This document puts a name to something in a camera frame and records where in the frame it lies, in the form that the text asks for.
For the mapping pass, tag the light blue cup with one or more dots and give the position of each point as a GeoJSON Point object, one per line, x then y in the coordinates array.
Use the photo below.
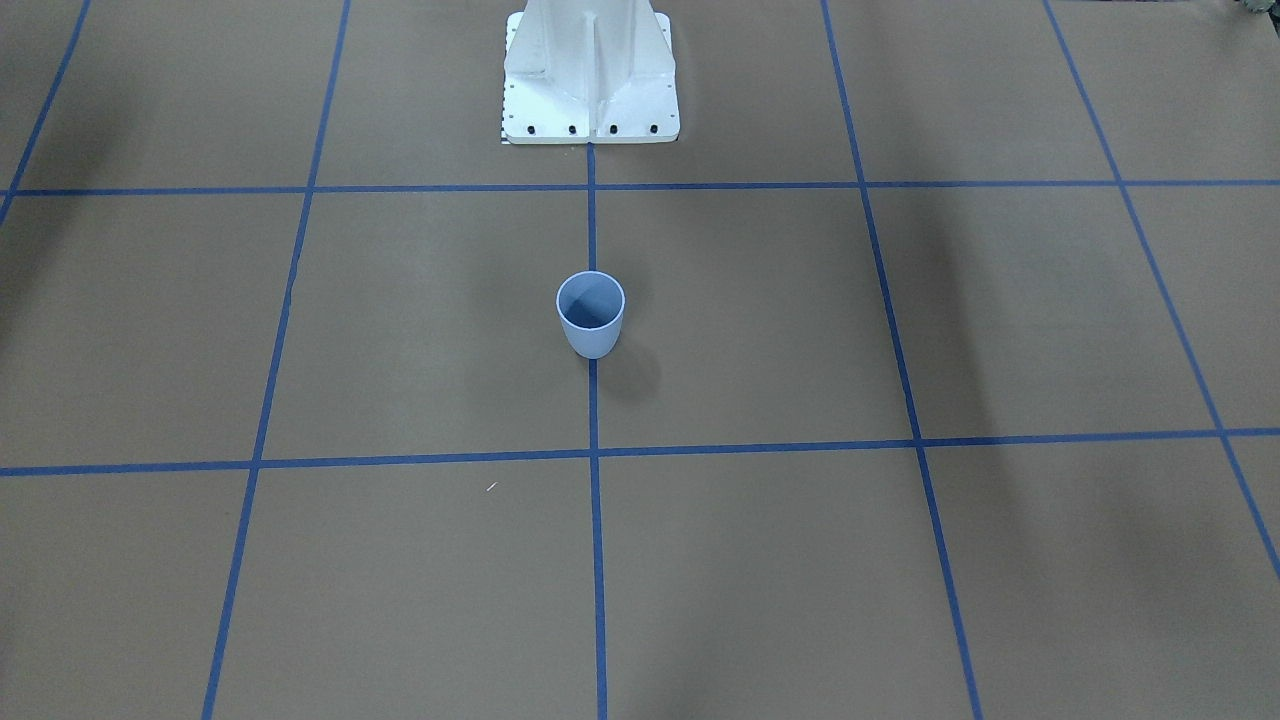
{"type": "Point", "coordinates": [591, 307]}

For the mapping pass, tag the white central column stand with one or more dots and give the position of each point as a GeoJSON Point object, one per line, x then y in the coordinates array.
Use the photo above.
{"type": "Point", "coordinates": [589, 72]}

